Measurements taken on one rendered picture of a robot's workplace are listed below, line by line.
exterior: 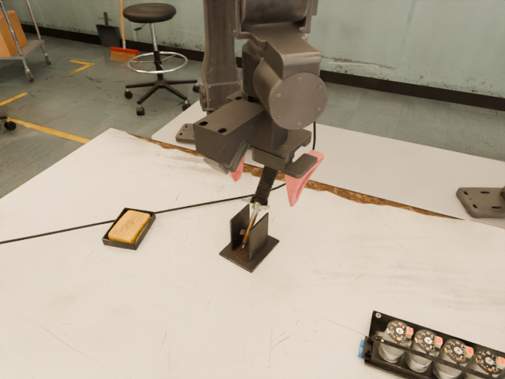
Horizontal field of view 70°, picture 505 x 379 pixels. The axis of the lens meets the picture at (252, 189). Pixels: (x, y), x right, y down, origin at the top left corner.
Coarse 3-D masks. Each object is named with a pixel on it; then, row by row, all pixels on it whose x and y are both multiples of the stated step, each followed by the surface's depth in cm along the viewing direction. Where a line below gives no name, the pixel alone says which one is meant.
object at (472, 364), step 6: (474, 360) 36; (486, 360) 36; (492, 360) 36; (468, 366) 37; (474, 366) 36; (462, 372) 38; (486, 372) 35; (462, 378) 38; (468, 378) 37; (474, 378) 36; (480, 378) 36
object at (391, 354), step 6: (396, 330) 38; (402, 330) 38; (384, 336) 39; (396, 342) 37; (408, 342) 38; (384, 348) 39; (390, 348) 38; (396, 348) 38; (384, 354) 40; (390, 354) 39; (396, 354) 39; (402, 354) 39; (390, 360) 40; (396, 360) 39
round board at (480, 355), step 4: (476, 352) 36; (480, 352) 36; (484, 352) 36; (492, 352) 36; (476, 356) 36; (480, 356) 36; (484, 356) 36; (488, 356) 36; (492, 356) 36; (496, 356) 36; (476, 360) 36; (480, 360) 36; (484, 360) 36; (480, 364) 35; (484, 364) 35; (484, 368) 35; (492, 368) 35; (496, 368) 35; (500, 368) 35; (492, 372) 35; (496, 372) 35; (500, 372) 35
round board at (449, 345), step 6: (450, 342) 37; (462, 342) 37; (444, 348) 37; (450, 348) 37; (462, 348) 37; (450, 354) 36; (456, 354) 36; (462, 354) 36; (456, 360) 36; (462, 360) 36; (468, 360) 36
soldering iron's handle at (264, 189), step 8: (264, 168) 51; (272, 168) 50; (264, 176) 51; (272, 176) 51; (264, 184) 51; (272, 184) 51; (256, 192) 52; (264, 192) 51; (256, 200) 51; (264, 200) 51
